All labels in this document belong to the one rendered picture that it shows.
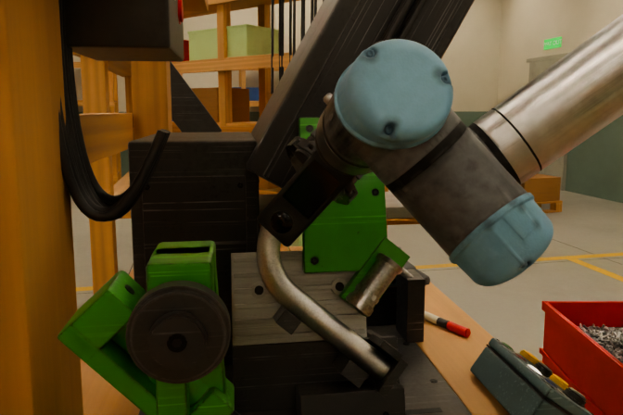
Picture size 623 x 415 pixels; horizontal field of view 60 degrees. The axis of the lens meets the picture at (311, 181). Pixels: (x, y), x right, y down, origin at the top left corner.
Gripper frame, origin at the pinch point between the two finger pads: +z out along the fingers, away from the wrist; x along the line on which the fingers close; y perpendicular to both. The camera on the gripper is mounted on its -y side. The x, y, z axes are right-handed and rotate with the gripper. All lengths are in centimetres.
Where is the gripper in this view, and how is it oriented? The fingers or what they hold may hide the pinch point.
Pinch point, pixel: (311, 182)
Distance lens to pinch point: 69.9
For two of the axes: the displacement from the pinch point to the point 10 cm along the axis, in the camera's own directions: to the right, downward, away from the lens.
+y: 6.7, -7.2, 1.9
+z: -1.3, 1.4, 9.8
